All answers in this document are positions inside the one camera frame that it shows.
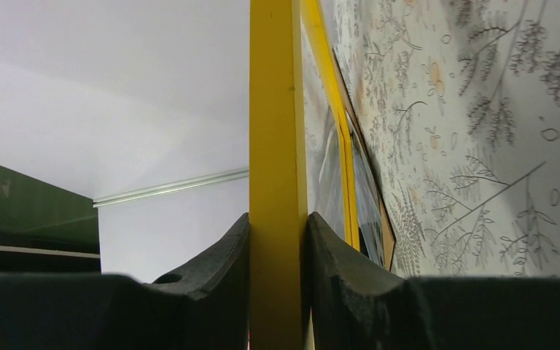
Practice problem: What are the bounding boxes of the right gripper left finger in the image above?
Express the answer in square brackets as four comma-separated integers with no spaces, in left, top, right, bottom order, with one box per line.
[0,214,250,349]

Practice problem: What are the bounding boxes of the yellow wooden picture frame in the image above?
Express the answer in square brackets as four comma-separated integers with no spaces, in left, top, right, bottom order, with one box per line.
[249,1,359,349]

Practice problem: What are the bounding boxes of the floral patterned table mat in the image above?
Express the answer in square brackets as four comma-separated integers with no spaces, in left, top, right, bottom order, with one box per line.
[322,1,560,277]

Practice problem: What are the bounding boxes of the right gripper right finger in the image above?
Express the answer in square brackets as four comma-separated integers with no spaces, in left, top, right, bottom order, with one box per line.
[306,213,560,349]

